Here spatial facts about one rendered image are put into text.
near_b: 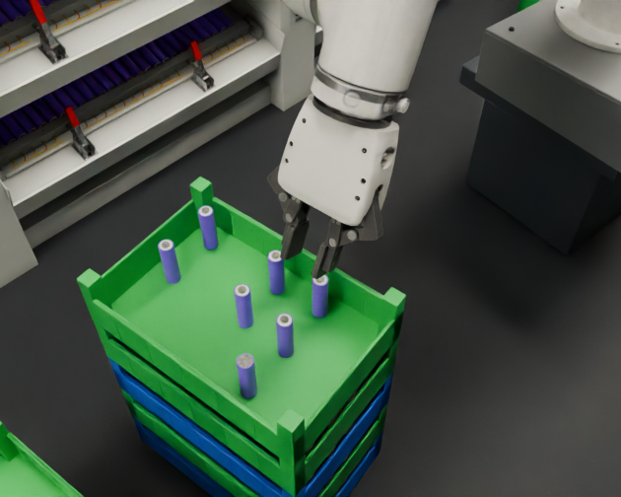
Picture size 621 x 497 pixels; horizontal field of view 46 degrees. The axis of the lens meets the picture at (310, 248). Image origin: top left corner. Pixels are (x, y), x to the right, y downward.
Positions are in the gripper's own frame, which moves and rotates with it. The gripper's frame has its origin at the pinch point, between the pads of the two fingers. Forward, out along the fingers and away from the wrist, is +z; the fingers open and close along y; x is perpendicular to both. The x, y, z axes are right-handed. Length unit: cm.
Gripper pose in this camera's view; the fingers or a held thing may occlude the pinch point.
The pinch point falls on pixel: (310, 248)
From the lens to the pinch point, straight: 74.1
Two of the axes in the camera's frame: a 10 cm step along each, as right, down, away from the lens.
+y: -8.0, -4.6, 3.8
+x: -5.5, 2.9, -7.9
